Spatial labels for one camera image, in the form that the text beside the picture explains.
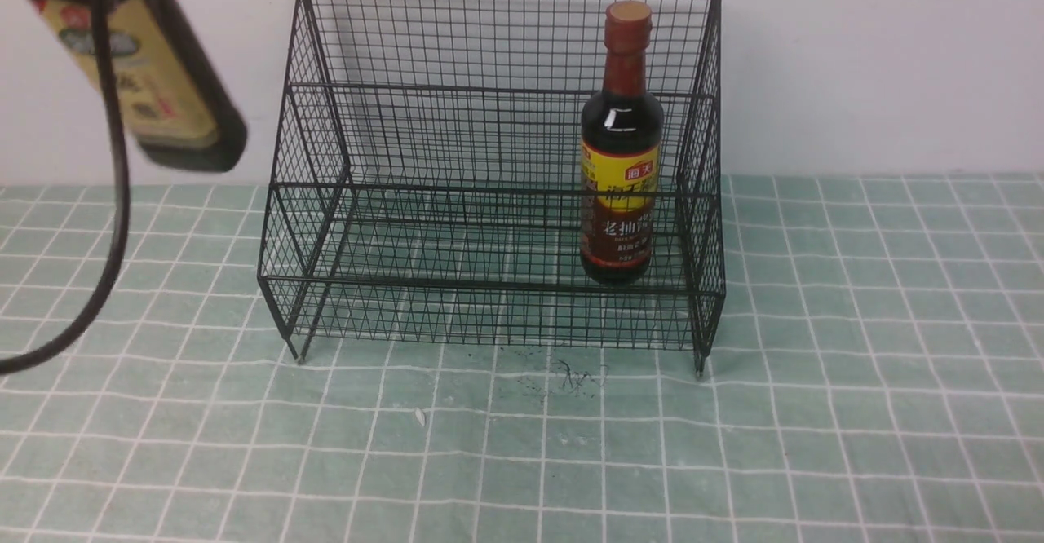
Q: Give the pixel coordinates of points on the green checkered tablecloth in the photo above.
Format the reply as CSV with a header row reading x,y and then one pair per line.
x,y
876,377

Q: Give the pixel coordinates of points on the dark soy sauce bottle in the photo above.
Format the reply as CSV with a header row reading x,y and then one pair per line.
x,y
621,136

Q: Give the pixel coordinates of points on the black wire mesh shelf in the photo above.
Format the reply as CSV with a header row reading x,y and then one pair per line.
x,y
426,183

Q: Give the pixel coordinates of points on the vinegar bottle gold cap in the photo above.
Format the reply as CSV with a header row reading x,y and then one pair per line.
x,y
171,99

